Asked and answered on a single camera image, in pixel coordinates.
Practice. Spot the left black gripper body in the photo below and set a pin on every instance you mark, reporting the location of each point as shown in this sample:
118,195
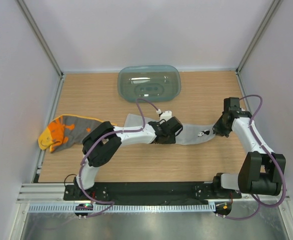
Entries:
170,139

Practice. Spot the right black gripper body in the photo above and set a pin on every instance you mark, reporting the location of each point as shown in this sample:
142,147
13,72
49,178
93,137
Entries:
221,128

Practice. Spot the grey panda towel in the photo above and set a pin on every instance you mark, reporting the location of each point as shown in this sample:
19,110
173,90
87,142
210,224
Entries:
191,134

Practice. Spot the orange grey towel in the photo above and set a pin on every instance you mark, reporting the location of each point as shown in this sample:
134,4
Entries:
65,131

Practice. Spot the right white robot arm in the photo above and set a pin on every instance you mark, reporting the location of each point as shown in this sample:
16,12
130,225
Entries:
263,169

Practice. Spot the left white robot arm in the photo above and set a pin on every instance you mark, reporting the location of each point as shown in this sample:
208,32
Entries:
102,143

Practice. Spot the teal plastic basin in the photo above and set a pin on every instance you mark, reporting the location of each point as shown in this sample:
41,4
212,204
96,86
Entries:
156,83

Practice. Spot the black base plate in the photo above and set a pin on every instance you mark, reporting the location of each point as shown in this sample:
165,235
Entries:
160,193

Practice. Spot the aluminium frame rail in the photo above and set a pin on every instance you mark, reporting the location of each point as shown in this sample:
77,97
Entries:
41,192

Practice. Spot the slotted cable duct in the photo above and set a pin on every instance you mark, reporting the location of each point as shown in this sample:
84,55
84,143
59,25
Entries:
87,208

